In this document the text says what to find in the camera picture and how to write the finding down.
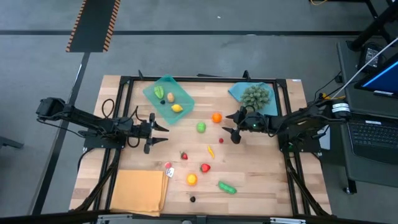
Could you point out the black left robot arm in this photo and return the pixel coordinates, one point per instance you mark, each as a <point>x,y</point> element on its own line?
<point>93,119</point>

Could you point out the white paper tag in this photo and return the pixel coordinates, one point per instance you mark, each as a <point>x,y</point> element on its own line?
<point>170,172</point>

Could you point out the black stand leg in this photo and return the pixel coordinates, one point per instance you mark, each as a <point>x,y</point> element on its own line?
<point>373,28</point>

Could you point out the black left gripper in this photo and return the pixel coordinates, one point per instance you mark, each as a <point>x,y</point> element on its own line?
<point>146,130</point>

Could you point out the thin white rod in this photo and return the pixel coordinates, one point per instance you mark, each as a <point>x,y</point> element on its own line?
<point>367,66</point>

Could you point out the teal translucent plastic container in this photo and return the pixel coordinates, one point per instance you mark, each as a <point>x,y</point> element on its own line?
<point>183,99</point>

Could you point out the green plant in white pot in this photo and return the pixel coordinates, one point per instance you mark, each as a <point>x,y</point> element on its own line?
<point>255,97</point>

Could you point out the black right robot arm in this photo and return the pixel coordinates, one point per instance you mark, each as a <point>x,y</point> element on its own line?
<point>298,119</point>

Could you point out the yellow toy lemon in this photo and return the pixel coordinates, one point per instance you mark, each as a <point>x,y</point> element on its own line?
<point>177,108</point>

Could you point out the monitor with blue screen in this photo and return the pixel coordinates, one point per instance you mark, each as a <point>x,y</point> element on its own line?
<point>385,77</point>

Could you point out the light blue cloth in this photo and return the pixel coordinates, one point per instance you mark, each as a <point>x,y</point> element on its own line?
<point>236,91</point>

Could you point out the folded yellow cloth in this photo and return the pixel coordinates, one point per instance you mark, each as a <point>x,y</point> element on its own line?
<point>138,192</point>

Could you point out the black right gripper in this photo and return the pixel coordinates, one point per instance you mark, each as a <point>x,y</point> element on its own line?
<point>253,122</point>

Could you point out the glossy black toy fruit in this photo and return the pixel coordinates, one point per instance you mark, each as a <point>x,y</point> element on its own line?
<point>192,199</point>

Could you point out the tan toy potato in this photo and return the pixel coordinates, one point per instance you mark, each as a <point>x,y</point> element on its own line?
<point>170,97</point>

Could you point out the textured orange toy tangerine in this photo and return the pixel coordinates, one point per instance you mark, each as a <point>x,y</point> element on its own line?
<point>216,117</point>

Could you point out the black rig crossbar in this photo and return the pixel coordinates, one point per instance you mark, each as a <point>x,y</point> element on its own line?
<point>236,220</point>

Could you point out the round green toy fruit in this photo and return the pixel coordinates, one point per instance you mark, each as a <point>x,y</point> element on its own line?
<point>201,127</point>

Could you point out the smooth orange toy orange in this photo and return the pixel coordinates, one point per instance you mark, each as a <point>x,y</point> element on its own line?
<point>191,179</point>

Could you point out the green toy starfruit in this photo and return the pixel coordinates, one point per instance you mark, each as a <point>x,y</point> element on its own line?
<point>159,92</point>

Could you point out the black power adapter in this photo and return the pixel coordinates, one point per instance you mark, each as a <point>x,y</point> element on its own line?
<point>370,57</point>

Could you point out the small red toy strawberry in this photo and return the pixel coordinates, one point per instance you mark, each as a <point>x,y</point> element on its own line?
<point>184,155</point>

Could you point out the green toy pea pod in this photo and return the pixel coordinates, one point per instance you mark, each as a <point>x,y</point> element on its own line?
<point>227,187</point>

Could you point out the yellow toy pepper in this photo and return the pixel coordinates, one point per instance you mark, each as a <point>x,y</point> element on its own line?
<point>211,152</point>

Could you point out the dark metal furniture leg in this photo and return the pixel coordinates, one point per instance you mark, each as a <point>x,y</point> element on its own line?
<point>9,142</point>

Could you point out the hazard striped black floor mat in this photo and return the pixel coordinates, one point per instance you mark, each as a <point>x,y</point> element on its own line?
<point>93,25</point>

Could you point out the open black laptop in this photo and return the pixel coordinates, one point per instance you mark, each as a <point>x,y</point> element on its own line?
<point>373,140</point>

